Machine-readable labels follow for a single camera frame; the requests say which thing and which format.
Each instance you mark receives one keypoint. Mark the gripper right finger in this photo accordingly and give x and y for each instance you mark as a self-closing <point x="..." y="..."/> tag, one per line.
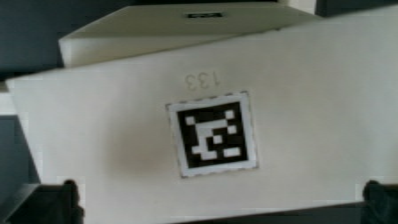
<point x="381" y="201"/>

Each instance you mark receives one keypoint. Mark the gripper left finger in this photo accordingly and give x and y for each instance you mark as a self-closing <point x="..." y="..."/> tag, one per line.
<point x="43" y="204"/>

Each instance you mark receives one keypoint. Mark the white cabinet top block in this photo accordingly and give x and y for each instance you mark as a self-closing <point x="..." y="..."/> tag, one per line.
<point x="230" y="129"/>

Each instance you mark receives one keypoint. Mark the white cabinet body box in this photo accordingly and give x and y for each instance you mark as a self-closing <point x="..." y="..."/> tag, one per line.
<point x="144" y="29"/>

